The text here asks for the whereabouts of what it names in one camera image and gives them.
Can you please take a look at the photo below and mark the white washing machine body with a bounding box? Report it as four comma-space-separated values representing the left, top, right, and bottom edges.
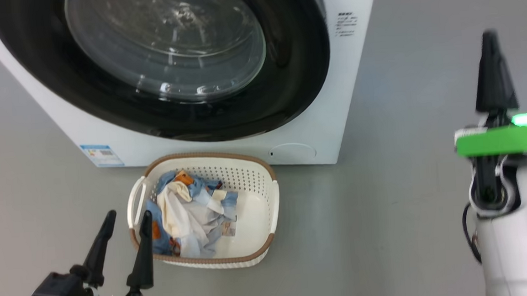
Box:
0, 0, 390, 185

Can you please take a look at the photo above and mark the cream basket brown rim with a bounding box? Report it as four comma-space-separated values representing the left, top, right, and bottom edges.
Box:
123, 147, 284, 275

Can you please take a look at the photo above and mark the blue energy label sticker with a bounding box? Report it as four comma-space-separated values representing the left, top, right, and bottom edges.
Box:
79, 142, 126, 170

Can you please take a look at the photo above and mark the light grey garment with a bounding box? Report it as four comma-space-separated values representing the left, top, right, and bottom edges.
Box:
175, 194, 229, 259

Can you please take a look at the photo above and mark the round filter cover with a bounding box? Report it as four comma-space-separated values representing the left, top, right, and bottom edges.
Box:
268, 141, 318, 164

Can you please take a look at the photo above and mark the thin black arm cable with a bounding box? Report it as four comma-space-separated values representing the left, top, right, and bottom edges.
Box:
460, 203, 482, 264

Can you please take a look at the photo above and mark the black rimmed glass door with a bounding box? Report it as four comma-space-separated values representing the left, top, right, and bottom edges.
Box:
0, 0, 336, 155

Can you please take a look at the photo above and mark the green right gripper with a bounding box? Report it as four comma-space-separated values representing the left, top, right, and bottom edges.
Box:
448, 26, 527, 159

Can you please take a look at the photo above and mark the cream white garment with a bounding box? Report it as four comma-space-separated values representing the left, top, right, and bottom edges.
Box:
156, 180, 197, 248

